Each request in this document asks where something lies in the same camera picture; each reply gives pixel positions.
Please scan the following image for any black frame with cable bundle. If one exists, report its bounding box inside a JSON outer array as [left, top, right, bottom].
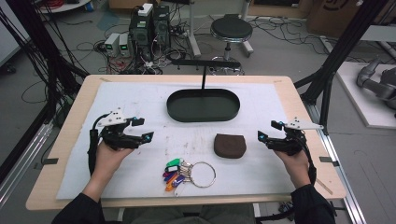
[[0, 0, 91, 96]]

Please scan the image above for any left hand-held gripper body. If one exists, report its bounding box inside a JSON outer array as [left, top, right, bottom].
[[96, 107, 141, 152]]

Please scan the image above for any white round table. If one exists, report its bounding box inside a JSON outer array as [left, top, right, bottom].
[[36, 0, 95, 15]]

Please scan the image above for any black computer tower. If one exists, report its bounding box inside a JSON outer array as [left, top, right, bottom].
[[128, 12, 156, 62], [152, 4, 172, 49]]

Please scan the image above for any white box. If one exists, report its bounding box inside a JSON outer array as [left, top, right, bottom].
[[136, 2, 154, 18]]

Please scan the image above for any white platform board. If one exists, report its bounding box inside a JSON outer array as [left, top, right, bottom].
[[335, 60, 396, 131]]

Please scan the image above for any person's left hand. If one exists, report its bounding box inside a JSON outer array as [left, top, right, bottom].
[[92, 141, 135, 183]]

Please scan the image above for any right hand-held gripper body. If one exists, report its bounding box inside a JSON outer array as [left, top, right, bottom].
[[266, 117, 325, 157]]

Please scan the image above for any black metal frame post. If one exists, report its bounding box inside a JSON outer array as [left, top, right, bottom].
[[293, 0, 389, 135]]

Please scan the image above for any key ring with coloured tags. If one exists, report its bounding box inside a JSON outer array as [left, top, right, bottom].
[[162, 158, 218, 192]]

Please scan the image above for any black round stool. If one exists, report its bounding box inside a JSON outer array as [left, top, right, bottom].
[[207, 13, 255, 77]]

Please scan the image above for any cardboard box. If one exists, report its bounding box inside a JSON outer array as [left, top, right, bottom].
[[305, 0, 396, 39]]

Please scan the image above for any white table mat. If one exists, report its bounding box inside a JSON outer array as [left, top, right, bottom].
[[55, 80, 297, 201]]

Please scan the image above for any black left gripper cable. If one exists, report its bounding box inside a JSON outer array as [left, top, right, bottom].
[[87, 112, 112, 177]]

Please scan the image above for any white power supply unit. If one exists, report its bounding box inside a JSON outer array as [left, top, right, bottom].
[[104, 32, 121, 58], [118, 32, 132, 58]]

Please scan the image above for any person's right hand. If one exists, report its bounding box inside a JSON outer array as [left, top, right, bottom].
[[274, 148, 313, 189]]

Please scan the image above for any white desk frame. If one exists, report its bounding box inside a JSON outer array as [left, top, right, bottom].
[[185, 0, 255, 59]]

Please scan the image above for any aluminium rail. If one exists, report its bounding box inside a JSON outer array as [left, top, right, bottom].
[[303, 99, 369, 224], [0, 120, 54, 207]]

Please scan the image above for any tangle of floor cables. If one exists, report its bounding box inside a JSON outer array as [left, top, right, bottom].
[[248, 14, 344, 58]]

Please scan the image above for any brown pouch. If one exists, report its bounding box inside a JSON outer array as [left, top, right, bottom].
[[213, 133, 248, 160]]

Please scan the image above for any black oval tray with hanger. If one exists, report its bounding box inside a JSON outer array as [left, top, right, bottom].
[[165, 58, 243, 123]]

